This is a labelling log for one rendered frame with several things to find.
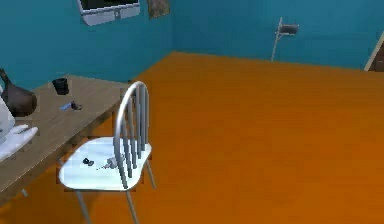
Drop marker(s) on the small grey object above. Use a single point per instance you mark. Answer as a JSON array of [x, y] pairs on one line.
[[111, 162]]

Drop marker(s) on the white metal chair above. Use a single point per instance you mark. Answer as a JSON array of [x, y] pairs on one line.
[[100, 170]]

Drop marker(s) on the small black object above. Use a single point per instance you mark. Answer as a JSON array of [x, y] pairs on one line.
[[88, 162]]

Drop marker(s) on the wooden table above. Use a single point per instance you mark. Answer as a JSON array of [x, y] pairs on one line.
[[66, 123]]

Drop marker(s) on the blue pen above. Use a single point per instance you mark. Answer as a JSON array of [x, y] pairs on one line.
[[65, 106]]

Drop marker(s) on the white framed television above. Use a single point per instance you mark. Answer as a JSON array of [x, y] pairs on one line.
[[110, 11]]

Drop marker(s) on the black cup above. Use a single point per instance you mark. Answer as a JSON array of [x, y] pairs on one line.
[[61, 85]]

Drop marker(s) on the dark brown round vase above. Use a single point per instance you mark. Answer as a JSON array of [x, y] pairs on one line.
[[18, 100]]

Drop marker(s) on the brown room door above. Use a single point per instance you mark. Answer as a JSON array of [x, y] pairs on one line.
[[377, 56]]

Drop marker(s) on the brown wall picture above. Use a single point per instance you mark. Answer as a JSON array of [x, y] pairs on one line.
[[158, 7]]

